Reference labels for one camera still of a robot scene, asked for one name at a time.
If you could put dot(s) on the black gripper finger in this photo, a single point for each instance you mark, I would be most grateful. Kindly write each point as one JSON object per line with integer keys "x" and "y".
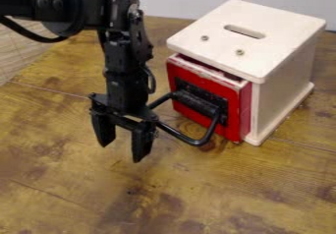
{"x": 105, "y": 127}
{"x": 142, "y": 140}

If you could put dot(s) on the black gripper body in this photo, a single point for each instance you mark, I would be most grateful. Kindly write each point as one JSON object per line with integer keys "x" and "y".
{"x": 122, "y": 106}

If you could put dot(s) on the black metal drawer handle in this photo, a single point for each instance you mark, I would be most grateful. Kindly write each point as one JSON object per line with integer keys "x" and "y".
{"x": 195, "y": 102}

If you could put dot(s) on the red drawer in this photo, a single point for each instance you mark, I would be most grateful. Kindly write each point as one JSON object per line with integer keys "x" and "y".
{"x": 215, "y": 88}

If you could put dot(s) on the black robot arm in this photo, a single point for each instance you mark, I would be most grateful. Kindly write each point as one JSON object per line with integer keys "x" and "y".
{"x": 50, "y": 21}

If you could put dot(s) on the white wooden drawer box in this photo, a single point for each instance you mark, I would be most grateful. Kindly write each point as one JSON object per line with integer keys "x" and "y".
{"x": 263, "y": 45}

